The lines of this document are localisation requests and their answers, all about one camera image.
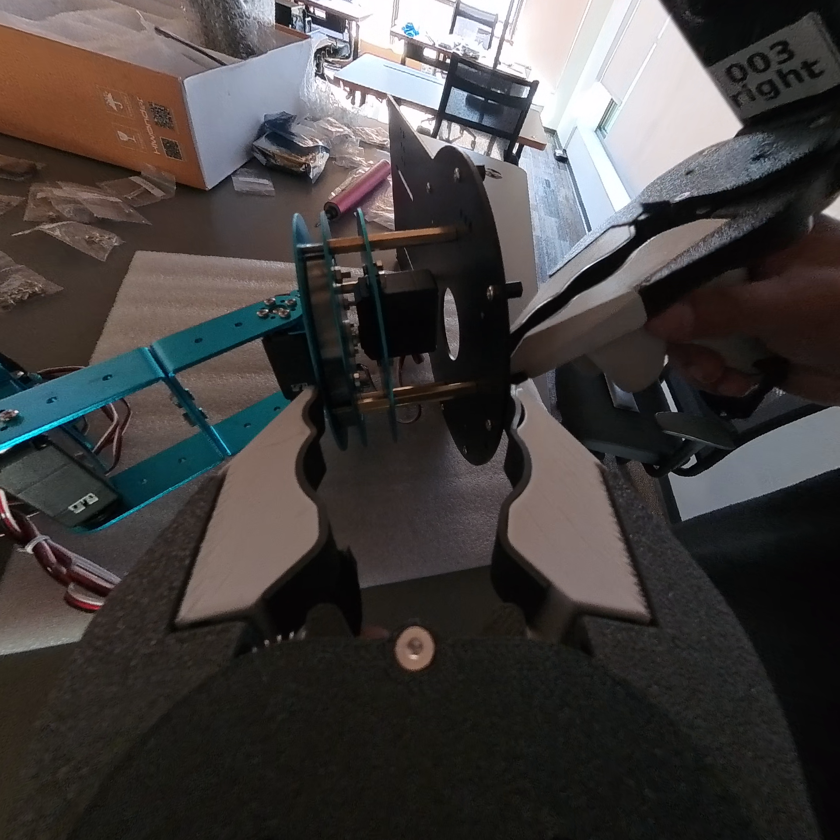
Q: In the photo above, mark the person's right hand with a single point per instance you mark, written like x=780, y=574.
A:
x=774, y=295

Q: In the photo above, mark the white foam sheet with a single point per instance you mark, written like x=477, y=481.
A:
x=197, y=295

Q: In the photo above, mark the small labelled zip bag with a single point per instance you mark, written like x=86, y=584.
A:
x=254, y=182

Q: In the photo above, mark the black background chair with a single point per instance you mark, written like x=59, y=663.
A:
x=474, y=19

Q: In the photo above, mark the black office chair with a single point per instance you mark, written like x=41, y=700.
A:
x=617, y=420

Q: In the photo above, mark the grey background table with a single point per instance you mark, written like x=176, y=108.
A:
x=394, y=72

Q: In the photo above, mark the bubble wrap roll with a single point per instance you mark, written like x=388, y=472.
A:
x=262, y=23

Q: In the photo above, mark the thin metal tool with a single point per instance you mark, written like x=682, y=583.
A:
x=190, y=47

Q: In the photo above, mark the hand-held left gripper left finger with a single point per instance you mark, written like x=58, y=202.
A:
x=256, y=518

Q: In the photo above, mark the pile of small screw bags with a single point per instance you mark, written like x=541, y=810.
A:
x=65, y=210

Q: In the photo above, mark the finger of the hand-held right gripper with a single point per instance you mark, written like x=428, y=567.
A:
x=590, y=253
x=577, y=328

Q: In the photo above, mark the orange and white cardboard box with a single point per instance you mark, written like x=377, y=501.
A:
x=79, y=85

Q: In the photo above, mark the maroon electric screwdriver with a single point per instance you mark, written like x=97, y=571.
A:
x=359, y=190

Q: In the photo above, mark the blue toy robot arm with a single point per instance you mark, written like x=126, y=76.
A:
x=472, y=236

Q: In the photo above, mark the crumpled clear plastic wrap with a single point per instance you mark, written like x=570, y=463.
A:
x=341, y=111

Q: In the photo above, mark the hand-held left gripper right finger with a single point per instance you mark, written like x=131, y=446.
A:
x=571, y=525

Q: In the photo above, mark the silver foil bag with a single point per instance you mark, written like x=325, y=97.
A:
x=289, y=148

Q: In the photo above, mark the black mesh chair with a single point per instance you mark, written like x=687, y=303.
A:
x=485, y=105

